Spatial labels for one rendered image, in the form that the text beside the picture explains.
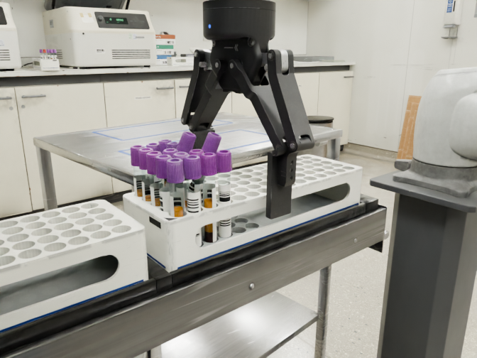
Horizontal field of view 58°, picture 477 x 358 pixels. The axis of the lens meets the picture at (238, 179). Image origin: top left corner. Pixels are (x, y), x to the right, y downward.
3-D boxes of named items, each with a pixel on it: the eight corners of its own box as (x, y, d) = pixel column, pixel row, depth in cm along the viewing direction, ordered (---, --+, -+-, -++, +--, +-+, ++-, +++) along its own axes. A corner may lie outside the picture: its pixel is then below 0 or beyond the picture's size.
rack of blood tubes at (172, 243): (170, 284, 40) (167, 223, 38) (124, 247, 47) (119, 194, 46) (360, 212, 58) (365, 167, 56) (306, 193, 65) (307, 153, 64)
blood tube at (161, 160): (179, 256, 44) (171, 153, 40) (179, 263, 43) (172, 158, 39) (163, 257, 44) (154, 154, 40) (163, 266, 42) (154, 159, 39)
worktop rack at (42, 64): (59, 70, 245) (59, 59, 244) (41, 70, 240) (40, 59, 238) (50, 68, 269) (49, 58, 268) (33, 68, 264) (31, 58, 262)
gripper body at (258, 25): (294, -1, 43) (291, 93, 45) (241, 6, 49) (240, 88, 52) (236, -8, 38) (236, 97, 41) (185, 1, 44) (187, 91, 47)
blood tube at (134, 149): (154, 243, 47) (147, 147, 43) (140, 247, 46) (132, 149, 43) (149, 237, 49) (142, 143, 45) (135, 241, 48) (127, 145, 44)
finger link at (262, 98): (254, 65, 46) (260, 57, 45) (300, 153, 43) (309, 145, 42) (226, 66, 44) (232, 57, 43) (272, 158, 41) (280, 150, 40)
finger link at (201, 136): (194, 132, 52) (192, 131, 52) (196, 187, 54) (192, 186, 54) (215, 130, 53) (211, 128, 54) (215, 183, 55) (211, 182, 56)
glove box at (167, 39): (148, 44, 323) (147, 30, 320) (141, 45, 332) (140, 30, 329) (177, 45, 337) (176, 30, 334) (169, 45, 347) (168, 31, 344)
